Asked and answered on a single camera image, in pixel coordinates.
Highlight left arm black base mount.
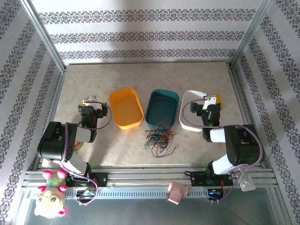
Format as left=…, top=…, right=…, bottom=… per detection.
left=67, top=172, right=109, bottom=188

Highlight white pink plush toy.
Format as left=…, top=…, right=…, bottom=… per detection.
left=34, top=169, right=69, bottom=219

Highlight orange plastic bin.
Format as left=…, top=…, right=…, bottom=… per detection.
left=109, top=87, right=144, bottom=130

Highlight aluminium front rail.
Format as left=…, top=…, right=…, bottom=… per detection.
left=22, top=165, right=276, bottom=188

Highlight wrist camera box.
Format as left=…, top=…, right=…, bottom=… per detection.
left=202, top=94, right=218, bottom=111
left=82, top=95, right=98, bottom=105

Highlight teal plastic bin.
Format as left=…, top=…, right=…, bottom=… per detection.
left=144, top=89, right=180, bottom=130

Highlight white plastic bin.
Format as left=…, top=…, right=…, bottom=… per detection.
left=179, top=90, right=209, bottom=133

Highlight grey metal base plate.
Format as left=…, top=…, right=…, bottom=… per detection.
left=22, top=194, right=281, bottom=225

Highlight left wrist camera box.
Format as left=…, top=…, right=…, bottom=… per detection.
left=82, top=95, right=98, bottom=105

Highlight aluminium frame post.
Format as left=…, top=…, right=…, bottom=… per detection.
left=229, top=0, right=275, bottom=70
left=20, top=0, right=68, bottom=72

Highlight thin green cable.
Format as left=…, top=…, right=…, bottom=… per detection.
left=144, top=131, right=173, bottom=150

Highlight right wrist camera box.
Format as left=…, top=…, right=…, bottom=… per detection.
left=202, top=94, right=218, bottom=111

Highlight clear plastic bracket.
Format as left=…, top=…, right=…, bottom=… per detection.
left=235, top=169, right=256, bottom=192

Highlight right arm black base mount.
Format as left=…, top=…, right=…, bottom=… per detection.
left=184, top=170, right=234, bottom=188

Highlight slotted grey cable duct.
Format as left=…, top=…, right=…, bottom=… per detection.
left=26, top=188, right=226, bottom=200

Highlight aluminium side rail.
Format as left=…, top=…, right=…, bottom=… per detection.
left=227, top=65, right=272, bottom=169
left=29, top=70, right=67, bottom=171

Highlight small circuit board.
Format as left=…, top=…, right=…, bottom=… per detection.
left=76, top=189, right=98, bottom=203
left=207, top=188, right=225, bottom=202

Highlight thin red cable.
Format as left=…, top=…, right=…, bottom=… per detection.
left=150, top=121, right=174, bottom=150

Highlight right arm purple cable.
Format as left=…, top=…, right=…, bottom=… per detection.
left=179, top=98, right=263, bottom=204

